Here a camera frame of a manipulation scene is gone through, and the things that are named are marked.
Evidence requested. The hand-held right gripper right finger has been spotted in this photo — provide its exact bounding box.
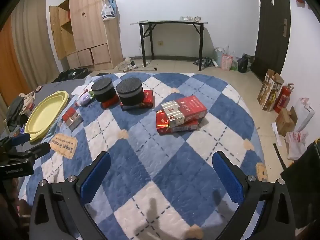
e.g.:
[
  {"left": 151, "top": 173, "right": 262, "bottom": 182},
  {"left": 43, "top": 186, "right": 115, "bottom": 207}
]
[{"left": 212, "top": 151, "right": 297, "bottom": 240}]

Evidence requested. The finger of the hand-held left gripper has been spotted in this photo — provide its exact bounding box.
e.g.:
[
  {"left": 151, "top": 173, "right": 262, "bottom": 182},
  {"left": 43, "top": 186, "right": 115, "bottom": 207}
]
[
  {"left": 16, "top": 142, "right": 51, "bottom": 159},
  {"left": 0, "top": 133, "right": 31, "bottom": 147}
]

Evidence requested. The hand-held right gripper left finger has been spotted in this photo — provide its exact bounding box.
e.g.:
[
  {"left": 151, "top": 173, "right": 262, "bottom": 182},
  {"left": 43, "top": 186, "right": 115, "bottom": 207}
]
[{"left": 29, "top": 151, "right": 112, "bottom": 240}]

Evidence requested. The yellow plastic basin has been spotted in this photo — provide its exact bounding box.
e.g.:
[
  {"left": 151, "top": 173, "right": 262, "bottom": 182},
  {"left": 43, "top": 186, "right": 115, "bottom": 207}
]
[{"left": 24, "top": 91, "right": 69, "bottom": 143}]

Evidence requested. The small red and silver box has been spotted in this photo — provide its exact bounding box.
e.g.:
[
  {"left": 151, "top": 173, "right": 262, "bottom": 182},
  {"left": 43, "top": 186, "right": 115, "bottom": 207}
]
[{"left": 62, "top": 107, "right": 83, "bottom": 131}]

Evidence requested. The silver round case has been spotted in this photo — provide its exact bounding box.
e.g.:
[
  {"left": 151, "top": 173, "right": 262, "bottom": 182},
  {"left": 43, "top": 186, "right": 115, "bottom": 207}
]
[{"left": 76, "top": 94, "right": 92, "bottom": 107}]

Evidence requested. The red box with white label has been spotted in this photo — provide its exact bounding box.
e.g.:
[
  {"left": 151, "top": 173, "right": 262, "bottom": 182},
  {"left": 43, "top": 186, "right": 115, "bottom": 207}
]
[{"left": 161, "top": 96, "right": 208, "bottom": 128}]

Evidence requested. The red box with gold print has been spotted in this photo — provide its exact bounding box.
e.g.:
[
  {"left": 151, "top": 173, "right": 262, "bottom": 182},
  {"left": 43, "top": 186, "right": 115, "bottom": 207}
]
[{"left": 156, "top": 110, "right": 199, "bottom": 135}]

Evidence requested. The black grey sponge cylinder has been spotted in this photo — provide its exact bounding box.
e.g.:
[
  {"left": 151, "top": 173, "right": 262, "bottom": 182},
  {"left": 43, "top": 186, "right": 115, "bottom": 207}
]
[
  {"left": 116, "top": 79, "right": 145, "bottom": 106},
  {"left": 91, "top": 78, "right": 118, "bottom": 103}
]

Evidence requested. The black clothes pile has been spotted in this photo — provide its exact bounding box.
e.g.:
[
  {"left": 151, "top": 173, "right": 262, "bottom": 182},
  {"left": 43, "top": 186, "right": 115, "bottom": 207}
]
[{"left": 5, "top": 96, "right": 28, "bottom": 132}]

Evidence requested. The beige tote bag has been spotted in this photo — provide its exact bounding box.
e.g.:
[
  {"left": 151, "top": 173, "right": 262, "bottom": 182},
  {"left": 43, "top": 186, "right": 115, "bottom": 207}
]
[{"left": 19, "top": 91, "right": 36, "bottom": 113}]

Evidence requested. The blue checkered blanket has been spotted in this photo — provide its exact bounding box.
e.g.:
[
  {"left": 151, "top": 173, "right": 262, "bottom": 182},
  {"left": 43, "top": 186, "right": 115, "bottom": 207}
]
[{"left": 19, "top": 72, "right": 269, "bottom": 240}]

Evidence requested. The white cloth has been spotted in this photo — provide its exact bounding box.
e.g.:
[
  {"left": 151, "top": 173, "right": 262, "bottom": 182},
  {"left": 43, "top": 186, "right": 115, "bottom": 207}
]
[{"left": 71, "top": 84, "right": 90, "bottom": 96}]

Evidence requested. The orange wooden panel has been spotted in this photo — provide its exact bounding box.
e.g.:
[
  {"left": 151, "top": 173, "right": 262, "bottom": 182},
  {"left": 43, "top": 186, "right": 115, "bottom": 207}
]
[{"left": 0, "top": 17, "right": 30, "bottom": 98}]

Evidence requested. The white red plastic bag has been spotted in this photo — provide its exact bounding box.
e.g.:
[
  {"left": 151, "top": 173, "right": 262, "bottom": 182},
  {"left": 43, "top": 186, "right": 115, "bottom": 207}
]
[{"left": 285, "top": 131, "right": 309, "bottom": 160}]

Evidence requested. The black cloth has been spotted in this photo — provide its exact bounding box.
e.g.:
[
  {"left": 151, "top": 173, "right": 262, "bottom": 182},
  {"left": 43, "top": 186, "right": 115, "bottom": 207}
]
[{"left": 280, "top": 136, "right": 320, "bottom": 229}]

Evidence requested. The brown cardboard box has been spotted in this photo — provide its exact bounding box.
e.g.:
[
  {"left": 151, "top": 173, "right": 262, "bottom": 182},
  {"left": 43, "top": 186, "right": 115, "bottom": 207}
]
[{"left": 275, "top": 107, "right": 298, "bottom": 137}]

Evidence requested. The black open case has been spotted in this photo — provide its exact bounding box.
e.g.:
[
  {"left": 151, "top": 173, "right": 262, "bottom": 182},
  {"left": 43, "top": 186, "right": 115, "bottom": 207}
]
[{"left": 52, "top": 67, "right": 90, "bottom": 83}]

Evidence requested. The red fire extinguisher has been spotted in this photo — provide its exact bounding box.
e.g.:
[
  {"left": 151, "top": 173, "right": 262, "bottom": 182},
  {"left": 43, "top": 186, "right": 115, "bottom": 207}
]
[{"left": 273, "top": 83, "right": 295, "bottom": 114}]

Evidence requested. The printed cardboard box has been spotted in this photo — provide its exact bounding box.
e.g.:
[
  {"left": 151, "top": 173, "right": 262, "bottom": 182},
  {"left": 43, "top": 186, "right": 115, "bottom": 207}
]
[{"left": 257, "top": 69, "right": 285, "bottom": 112}]

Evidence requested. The white paper bag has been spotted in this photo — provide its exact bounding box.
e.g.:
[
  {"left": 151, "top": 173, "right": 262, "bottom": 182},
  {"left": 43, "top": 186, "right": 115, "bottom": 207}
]
[{"left": 294, "top": 97, "right": 315, "bottom": 132}]

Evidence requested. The beige curtain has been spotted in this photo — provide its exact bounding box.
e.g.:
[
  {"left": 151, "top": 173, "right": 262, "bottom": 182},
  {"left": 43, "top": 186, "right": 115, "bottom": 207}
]
[{"left": 11, "top": 0, "right": 66, "bottom": 80}]

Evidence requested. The black bag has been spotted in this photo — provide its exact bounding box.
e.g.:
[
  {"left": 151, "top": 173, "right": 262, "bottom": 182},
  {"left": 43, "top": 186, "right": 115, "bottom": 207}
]
[{"left": 237, "top": 54, "right": 252, "bottom": 73}]

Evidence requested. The pink bag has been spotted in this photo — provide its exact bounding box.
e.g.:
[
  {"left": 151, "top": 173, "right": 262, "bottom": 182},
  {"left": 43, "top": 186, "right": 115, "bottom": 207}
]
[{"left": 221, "top": 54, "right": 233, "bottom": 71}]

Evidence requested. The dark cloth pile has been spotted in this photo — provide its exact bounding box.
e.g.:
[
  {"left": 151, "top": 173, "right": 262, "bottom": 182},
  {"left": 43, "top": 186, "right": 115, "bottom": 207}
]
[{"left": 194, "top": 57, "right": 214, "bottom": 68}]

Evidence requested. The wooden wardrobe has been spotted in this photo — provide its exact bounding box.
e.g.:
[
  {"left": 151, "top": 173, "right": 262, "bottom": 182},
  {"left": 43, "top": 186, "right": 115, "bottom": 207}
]
[{"left": 49, "top": 0, "right": 123, "bottom": 70}]

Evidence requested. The white blue plastic bag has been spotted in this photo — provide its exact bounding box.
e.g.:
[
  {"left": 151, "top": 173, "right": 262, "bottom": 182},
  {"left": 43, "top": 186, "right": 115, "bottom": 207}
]
[{"left": 101, "top": 0, "right": 117, "bottom": 21}]

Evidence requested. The dark door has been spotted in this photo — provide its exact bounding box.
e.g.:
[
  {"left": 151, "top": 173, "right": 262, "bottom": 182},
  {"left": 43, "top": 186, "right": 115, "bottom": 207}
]
[{"left": 251, "top": 0, "right": 292, "bottom": 83}]

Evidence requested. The black folding table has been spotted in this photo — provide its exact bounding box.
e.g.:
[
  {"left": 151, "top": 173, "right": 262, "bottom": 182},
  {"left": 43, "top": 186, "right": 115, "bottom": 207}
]
[{"left": 130, "top": 20, "right": 208, "bottom": 72}]

